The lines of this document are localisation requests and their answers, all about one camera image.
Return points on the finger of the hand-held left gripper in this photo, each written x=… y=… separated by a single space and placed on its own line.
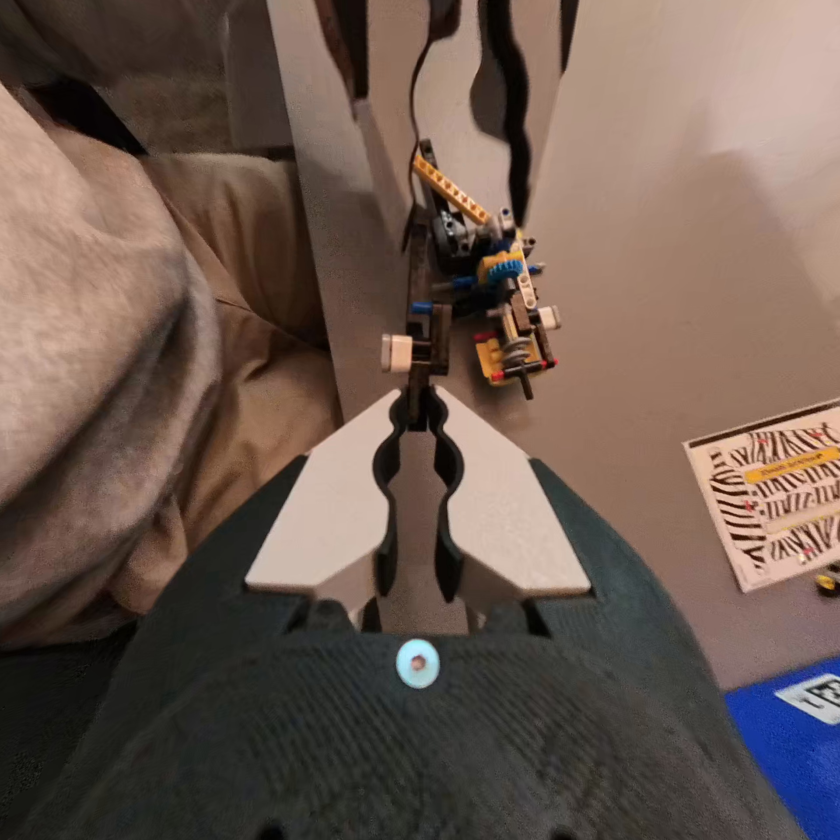
x=394 y=85
x=541 y=79

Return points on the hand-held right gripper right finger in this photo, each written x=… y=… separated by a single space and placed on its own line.
x=518 y=525

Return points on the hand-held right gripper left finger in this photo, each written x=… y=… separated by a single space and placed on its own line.
x=321 y=518

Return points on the yellow and black lego vehicle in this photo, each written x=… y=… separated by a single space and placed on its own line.
x=489 y=354

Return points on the black lego beam subassembly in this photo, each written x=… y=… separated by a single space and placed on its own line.
x=420 y=374

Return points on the small yellow lego piece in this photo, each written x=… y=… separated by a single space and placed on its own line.
x=825 y=581

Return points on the person's tan pants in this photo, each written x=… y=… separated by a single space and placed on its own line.
x=262 y=367

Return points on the zebra striped sticker sheet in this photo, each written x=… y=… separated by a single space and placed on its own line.
x=774 y=492

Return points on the person's grey sweatshirt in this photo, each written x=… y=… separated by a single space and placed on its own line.
x=92 y=394

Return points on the blue storage box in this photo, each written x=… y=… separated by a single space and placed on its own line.
x=787 y=754

